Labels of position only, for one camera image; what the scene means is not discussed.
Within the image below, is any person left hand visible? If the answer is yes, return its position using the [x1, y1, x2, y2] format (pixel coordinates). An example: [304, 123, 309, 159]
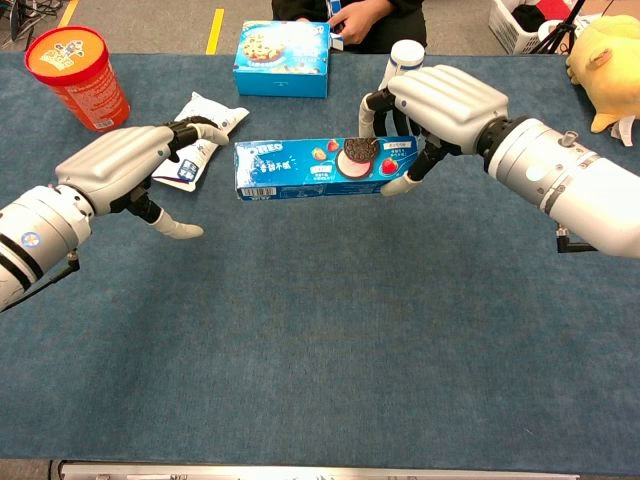
[329, 0, 394, 46]

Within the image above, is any white paper cup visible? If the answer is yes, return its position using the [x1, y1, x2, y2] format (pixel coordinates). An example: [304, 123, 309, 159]
[379, 39, 426, 92]

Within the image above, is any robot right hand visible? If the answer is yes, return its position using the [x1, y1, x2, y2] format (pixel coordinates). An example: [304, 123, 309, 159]
[358, 64, 510, 197]

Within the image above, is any black cable bundle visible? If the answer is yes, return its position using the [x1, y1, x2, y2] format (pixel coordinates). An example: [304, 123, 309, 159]
[0, 0, 66, 47]

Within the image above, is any slanted yellow floor tape strip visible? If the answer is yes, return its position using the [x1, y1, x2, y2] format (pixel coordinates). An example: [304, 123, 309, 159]
[58, 0, 81, 29]

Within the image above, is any blue grey table mat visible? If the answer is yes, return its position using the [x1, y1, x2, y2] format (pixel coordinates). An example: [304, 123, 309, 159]
[0, 53, 640, 475]

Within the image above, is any small white blue box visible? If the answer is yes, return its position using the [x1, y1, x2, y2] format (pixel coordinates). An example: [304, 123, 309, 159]
[325, 0, 347, 52]

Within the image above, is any short yellow floor tape strip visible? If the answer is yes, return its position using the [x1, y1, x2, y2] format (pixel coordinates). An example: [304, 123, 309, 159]
[205, 8, 226, 56]

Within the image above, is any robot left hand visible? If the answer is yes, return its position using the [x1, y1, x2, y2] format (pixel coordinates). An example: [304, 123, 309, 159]
[54, 115, 230, 240]

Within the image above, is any red orange snack canister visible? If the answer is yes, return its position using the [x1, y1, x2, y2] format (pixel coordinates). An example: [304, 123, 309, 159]
[24, 25, 132, 133]

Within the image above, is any blue chocolate chip cookie box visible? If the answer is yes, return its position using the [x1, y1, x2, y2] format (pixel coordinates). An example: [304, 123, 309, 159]
[232, 20, 332, 99]

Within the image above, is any black tripod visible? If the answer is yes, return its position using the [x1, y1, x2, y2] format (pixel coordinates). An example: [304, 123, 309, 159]
[529, 0, 589, 55]

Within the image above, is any yellow plush toy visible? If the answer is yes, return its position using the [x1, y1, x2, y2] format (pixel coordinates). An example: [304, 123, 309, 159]
[566, 13, 640, 149]

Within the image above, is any white plastic basket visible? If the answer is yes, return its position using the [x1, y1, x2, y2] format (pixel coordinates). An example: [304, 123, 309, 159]
[487, 0, 591, 55]

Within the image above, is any silver metal table frame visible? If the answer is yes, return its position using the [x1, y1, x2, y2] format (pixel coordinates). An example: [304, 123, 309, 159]
[58, 459, 581, 480]

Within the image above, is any white snack pouch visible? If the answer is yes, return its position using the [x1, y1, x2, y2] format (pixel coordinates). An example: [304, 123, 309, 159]
[151, 91, 251, 193]

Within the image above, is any blue Oreo cookie box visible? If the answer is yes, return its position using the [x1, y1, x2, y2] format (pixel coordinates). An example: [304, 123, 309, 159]
[233, 135, 420, 202]

